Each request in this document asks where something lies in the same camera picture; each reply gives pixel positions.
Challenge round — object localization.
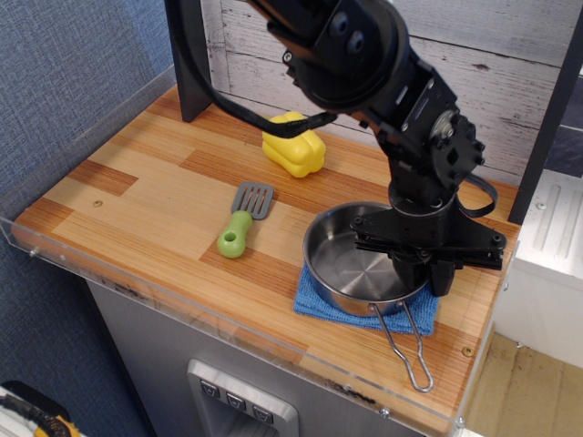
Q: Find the white toy sink unit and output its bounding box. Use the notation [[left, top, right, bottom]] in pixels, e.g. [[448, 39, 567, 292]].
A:
[[493, 170, 582, 367]]

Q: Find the black vertical post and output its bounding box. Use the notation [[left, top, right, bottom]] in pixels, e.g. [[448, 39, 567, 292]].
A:
[[508, 11, 582, 225]]

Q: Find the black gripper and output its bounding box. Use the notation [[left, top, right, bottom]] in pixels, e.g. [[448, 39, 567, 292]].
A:
[[350, 206, 506, 296]]

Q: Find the grey toy fridge cabinet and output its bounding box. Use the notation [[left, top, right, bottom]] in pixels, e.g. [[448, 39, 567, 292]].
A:
[[88, 282, 417, 436]]

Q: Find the yellow toy bell pepper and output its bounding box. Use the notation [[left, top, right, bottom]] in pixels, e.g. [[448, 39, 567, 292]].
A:
[[261, 130, 326, 178]]

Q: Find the blue folded cloth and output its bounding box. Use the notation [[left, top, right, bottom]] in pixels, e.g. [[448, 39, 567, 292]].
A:
[[292, 265, 441, 337]]

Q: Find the silver dispenser button panel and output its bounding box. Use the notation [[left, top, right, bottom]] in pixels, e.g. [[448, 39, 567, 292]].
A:
[[187, 359, 300, 436]]

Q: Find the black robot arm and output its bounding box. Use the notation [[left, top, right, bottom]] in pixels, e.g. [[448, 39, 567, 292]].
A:
[[254, 1, 506, 297]]

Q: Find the steel pan with wire handle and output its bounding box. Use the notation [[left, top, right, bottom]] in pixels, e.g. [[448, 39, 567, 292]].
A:
[[302, 202, 436, 392]]

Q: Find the yellow object at corner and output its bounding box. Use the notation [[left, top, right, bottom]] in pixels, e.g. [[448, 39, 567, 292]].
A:
[[36, 416, 81, 437]]

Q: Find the green handled grey toy spatula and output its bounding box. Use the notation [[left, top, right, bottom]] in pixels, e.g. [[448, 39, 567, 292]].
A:
[[217, 182, 274, 259]]

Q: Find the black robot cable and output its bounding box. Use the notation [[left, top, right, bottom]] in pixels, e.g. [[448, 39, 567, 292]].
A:
[[164, 0, 339, 141]]

